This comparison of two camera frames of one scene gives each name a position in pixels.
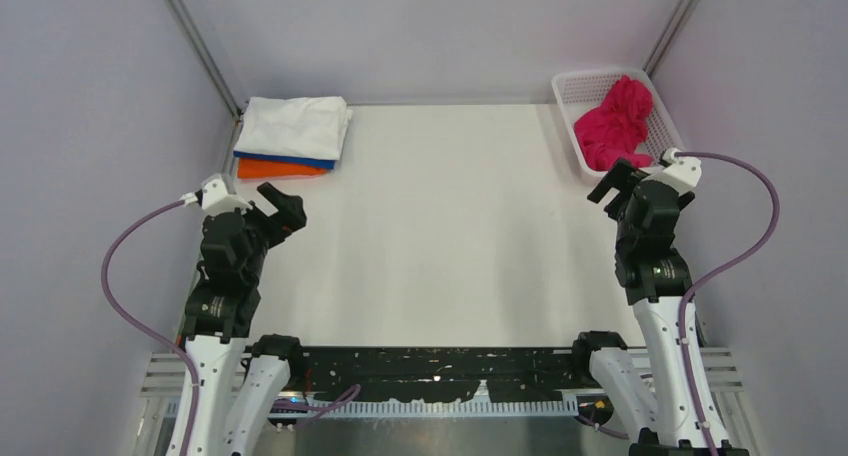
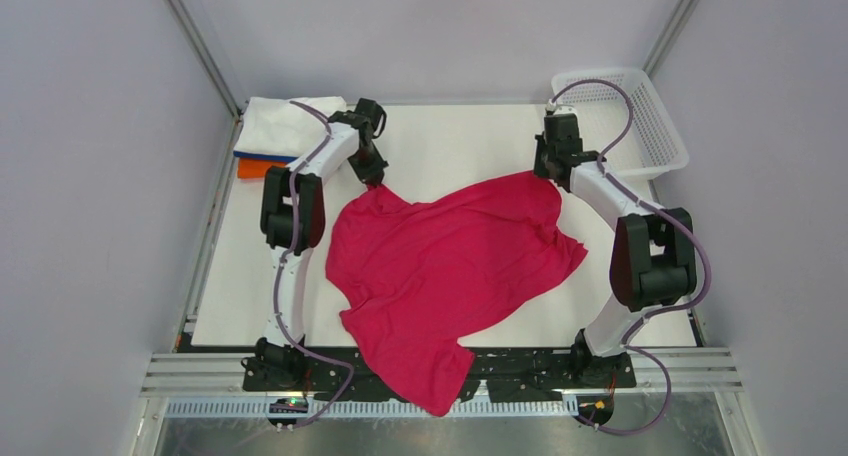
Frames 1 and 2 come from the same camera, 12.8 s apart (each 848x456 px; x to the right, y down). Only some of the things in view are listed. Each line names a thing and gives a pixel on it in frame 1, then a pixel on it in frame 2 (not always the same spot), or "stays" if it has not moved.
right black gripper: x=624 y=179 to x=539 y=169
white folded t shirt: x=301 y=127 stays
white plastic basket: x=578 y=92 stays
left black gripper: x=289 y=215 to x=373 y=175
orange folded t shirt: x=263 y=169 stays
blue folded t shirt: x=318 y=163 stays
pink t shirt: x=612 y=132 to x=421 y=266
